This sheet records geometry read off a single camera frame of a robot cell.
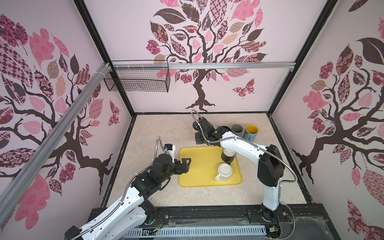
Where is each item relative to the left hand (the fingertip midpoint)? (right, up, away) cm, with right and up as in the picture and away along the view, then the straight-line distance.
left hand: (184, 162), depth 75 cm
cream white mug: (+22, -6, +6) cm, 24 cm away
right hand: (+7, +14, +13) cm, 20 cm away
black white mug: (+25, +2, +12) cm, 28 cm away
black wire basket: (-31, +52, +19) cm, 63 cm away
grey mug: (+34, +17, +23) cm, 45 cm away
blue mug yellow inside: (+42, +15, +20) cm, 49 cm away
